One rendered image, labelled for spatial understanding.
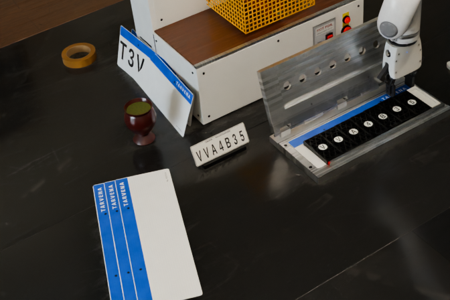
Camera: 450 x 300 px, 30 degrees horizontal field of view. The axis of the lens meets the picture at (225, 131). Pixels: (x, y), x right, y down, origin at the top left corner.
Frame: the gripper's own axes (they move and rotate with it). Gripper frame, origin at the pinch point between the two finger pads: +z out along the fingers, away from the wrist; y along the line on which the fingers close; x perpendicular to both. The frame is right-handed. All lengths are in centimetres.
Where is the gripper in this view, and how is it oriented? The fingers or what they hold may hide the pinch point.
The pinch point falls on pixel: (400, 85)
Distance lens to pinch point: 231.1
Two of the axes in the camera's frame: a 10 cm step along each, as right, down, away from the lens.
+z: 0.9, 7.7, 6.3
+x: -5.4, -4.9, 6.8
